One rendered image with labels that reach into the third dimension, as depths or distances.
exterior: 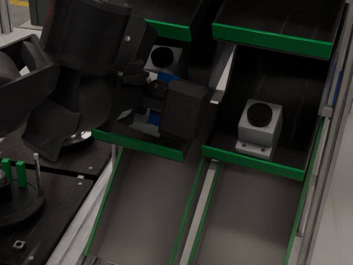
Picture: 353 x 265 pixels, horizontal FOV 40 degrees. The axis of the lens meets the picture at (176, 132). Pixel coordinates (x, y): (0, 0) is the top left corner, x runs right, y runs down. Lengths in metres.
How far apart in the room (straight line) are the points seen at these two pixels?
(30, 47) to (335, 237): 0.79
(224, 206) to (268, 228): 0.07
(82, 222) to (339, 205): 0.58
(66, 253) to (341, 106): 0.49
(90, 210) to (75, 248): 0.10
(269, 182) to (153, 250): 0.20
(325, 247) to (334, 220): 0.10
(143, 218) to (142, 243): 0.04
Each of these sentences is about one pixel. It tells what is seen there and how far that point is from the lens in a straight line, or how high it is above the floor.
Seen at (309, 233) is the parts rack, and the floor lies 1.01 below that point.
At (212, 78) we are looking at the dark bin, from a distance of 0.67.
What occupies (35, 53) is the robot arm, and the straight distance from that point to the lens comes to 0.42.
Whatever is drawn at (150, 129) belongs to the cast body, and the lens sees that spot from 0.59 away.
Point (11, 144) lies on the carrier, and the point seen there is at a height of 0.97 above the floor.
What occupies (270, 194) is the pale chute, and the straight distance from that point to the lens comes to 0.75.
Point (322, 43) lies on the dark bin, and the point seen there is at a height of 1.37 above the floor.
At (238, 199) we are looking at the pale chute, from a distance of 0.75.
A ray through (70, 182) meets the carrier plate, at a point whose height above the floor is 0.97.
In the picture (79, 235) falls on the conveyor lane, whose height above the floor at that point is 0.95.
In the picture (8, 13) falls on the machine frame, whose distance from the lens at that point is 2.07.
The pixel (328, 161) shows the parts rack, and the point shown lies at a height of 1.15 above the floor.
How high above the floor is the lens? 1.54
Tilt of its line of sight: 31 degrees down
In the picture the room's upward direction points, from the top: 3 degrees clockwise
